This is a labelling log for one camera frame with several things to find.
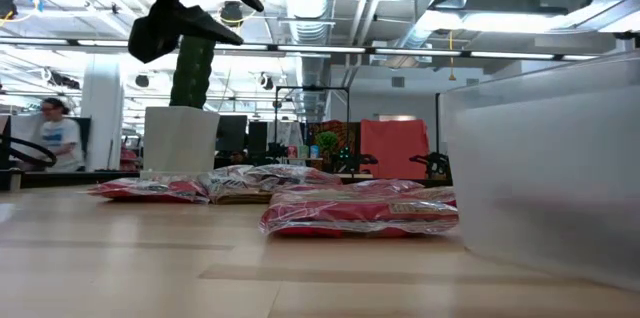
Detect red popcorn bag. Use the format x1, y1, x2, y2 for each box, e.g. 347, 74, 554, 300
85, 176, 211, 205
258, 186, 460, 238
197, 163, 344, 205
344, 178, 426, 194

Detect green cactus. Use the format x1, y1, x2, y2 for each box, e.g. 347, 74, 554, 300
168, 35, 217, 110

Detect long ceiling light bar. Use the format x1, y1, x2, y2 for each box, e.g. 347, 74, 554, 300
0, 37, 601, 62

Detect black monitor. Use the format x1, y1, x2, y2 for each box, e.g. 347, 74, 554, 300
215, 114, 249, 153

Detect white plant pot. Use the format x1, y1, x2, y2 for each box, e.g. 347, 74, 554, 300
141, 105, 221, 175

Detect white column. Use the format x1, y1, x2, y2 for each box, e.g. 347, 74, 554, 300
79, 55, 125, 172

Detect small green plant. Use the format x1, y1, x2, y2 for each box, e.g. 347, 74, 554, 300
315, 130, 340, 159

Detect person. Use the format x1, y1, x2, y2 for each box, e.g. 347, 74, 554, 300
37, 96, 86, 173

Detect orange cloth board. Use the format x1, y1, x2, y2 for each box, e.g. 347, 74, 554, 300
359, 118, 431, 180

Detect clear plastic bin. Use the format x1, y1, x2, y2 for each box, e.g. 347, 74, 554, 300
439, 50, 640, 293

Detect black curved cable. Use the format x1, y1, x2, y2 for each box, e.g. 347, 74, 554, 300
0, 133, 58, 170

